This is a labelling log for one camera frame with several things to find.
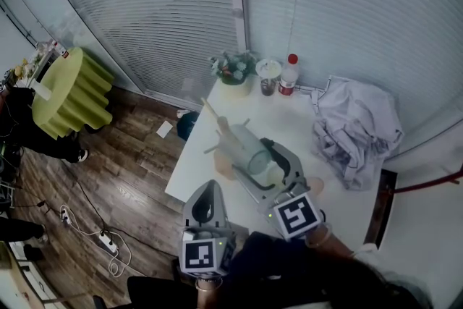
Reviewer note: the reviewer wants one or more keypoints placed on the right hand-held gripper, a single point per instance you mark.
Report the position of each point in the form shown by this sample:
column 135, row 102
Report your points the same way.
column 296, row 215

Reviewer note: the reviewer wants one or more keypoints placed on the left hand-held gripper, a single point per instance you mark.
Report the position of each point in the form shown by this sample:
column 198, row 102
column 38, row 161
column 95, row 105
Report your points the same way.
column 197, row 255

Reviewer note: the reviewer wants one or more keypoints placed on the teal textured cup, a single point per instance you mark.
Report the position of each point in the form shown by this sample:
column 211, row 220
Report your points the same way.
column 246, row 148

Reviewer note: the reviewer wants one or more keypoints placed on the pink cup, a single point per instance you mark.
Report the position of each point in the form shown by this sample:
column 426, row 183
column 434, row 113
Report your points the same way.
column 316, row 186

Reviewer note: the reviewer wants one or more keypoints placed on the wooden cup rack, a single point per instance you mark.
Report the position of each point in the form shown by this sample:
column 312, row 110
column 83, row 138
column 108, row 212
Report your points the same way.
column 222, row 124

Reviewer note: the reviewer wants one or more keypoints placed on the person's right forearm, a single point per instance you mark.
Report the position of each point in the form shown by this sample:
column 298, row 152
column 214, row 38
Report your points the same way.
column 338, row 246

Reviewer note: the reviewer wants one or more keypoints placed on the person's left forearm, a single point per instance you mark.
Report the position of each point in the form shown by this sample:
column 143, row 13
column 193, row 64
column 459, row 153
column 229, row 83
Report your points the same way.
column 208, row 296

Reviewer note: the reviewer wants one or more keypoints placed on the clear lidded drink cup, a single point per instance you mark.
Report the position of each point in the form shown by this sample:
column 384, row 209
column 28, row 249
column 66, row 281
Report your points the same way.
column 268, row 74

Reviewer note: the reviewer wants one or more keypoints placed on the pale wrist bangle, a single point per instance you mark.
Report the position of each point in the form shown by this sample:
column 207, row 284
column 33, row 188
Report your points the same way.
column 327, row 233
column 199, row 286

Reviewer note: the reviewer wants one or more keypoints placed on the person's dark clothing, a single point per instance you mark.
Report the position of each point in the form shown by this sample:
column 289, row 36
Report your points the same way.
column 260, row 264

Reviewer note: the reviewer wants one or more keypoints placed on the dark bag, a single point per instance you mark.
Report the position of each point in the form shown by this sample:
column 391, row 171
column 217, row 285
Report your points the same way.
column 187, row 126

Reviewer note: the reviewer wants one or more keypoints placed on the crumpled white cloth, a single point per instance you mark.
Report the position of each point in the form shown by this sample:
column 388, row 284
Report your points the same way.
column 354, row 130

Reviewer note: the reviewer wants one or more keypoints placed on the white paper sheet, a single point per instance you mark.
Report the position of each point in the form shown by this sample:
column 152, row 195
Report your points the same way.
column 164, row 129

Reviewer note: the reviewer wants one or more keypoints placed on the long white power strip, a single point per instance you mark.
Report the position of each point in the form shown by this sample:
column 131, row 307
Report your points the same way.
column 108, row 242

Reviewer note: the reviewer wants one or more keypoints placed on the red-capped plastic bottle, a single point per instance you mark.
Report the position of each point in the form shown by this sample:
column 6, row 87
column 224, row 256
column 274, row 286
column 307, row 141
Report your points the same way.
column 61, row 50
column 288, row 77

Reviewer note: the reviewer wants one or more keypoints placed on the potted flower plant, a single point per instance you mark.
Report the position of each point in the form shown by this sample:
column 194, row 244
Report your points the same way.
column 235, row 70

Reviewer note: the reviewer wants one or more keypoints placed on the person's white shirt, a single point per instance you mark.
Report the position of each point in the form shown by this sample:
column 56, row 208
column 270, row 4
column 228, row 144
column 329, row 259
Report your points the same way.
column 372, row 253

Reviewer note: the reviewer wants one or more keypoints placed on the short white power strip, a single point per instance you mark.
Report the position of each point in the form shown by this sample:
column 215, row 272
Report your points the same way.
column 65, row 215

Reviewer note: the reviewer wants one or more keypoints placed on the reddish-brown coat rack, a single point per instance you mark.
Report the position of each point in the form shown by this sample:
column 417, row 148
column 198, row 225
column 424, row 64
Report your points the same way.
column 427, row 185

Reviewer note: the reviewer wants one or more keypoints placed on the glass partition with white blinds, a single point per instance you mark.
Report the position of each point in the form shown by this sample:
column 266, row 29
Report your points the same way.
column 361, row 11

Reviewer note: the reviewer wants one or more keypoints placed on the round table with green cloth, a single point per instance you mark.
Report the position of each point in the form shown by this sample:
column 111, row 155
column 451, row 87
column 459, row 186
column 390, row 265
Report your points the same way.
column 58, row 90

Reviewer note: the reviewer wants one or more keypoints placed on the light wooden desk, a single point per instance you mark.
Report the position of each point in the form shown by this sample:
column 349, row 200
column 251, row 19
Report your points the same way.
column 14, row 271

